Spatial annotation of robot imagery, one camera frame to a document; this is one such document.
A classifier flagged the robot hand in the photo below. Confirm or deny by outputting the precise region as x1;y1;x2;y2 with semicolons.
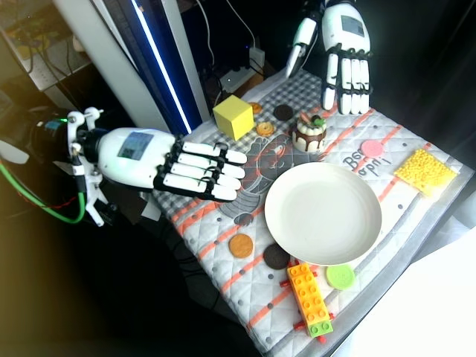
285;0;373;116
97;127;248;203

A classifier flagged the toy cake with chocolate drip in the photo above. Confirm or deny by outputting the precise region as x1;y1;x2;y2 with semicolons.
291;111;328;153

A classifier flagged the white round plate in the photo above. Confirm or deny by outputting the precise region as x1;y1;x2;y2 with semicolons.
264;162;383;267

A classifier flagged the white power adapter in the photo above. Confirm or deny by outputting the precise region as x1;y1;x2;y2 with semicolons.
248;45;266;68

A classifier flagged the small dark round cookie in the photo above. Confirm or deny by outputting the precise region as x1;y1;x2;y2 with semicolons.
273;104;295;121

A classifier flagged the white column with light strip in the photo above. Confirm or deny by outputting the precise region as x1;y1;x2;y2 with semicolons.
51;0;210;137

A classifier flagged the yellow foam cube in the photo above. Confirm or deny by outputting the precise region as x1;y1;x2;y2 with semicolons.
212;94;256;141

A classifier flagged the white power strip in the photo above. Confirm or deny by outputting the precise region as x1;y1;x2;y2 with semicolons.
218;68;258;94

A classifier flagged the pink round disc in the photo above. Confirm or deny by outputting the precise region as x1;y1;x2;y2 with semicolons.
360;139;385;158

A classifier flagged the flower-shaped toy cookie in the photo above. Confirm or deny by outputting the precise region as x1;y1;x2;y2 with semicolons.
255;121;277;137

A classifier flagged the tan round toy cookie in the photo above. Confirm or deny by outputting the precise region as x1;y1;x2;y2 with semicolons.
228;234;254;259

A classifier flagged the yellow studded square pad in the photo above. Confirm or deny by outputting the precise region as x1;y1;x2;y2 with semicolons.
393;148;457;198

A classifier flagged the grey quilt with bear print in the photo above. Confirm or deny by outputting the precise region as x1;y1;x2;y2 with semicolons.
152;68;466;353

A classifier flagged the large dark round cookie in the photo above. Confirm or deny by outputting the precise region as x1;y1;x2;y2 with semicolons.
263;242;292;270

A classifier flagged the green round disc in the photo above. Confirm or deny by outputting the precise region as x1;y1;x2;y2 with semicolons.
326;263;358;292

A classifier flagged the green cable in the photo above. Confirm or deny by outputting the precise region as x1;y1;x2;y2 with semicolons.
0;162;88;225

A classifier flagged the white cable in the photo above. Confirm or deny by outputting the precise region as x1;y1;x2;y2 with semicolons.
196;0;258;50

